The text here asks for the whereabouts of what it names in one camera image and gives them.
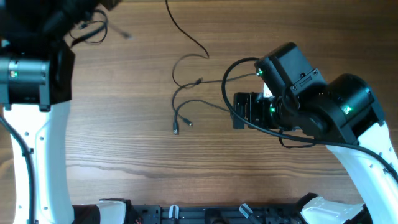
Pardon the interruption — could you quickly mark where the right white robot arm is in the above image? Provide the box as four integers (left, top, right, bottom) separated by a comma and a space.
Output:
226, 42, 397, 223

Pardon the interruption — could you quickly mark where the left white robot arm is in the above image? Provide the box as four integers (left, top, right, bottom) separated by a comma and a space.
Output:
1, 0, 127, 223

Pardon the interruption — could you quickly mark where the thin black USB cable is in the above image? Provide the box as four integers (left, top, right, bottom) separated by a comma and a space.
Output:
164, 0, 210, 88

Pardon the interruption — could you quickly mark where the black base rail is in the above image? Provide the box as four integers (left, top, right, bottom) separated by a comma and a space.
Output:
134, 204, 303, 224

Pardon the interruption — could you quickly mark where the thick black USB cable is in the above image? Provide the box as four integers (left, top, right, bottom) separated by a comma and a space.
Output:
171, 72, 259, 135

